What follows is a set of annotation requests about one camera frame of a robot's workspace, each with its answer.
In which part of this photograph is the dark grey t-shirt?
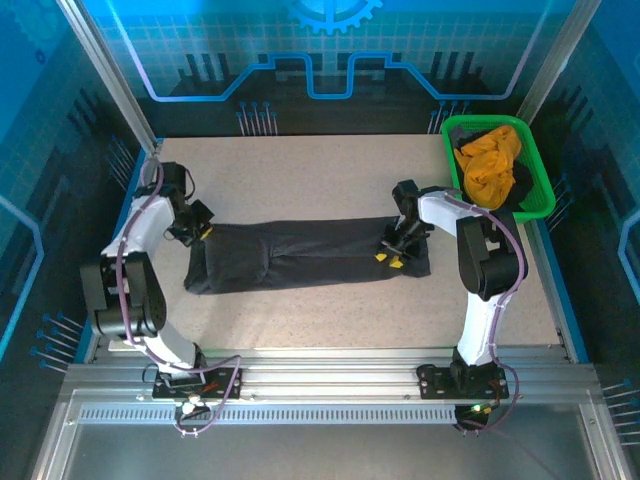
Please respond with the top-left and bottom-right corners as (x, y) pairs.
(183, 215), (432, 297)

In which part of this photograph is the orange t-shirt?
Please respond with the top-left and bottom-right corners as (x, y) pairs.
(453, 124), (524, 211)

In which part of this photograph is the green plastic basket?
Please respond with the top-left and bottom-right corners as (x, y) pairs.
(439, 114), (557, 224)

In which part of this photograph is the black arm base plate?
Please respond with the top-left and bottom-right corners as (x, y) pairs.
(416, 362), (510, 401)
(152, 366), (245, 401)

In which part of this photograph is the aluminium mounting rail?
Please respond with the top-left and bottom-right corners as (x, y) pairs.
(64, 344), (601, 404)

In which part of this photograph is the aluminium frame post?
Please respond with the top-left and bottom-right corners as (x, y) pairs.
(514, 0), (601, 126)
(54, 0), (164, 151)

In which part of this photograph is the slotted grey cable duct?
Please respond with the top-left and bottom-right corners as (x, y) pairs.
(79, 405), (459, 426)

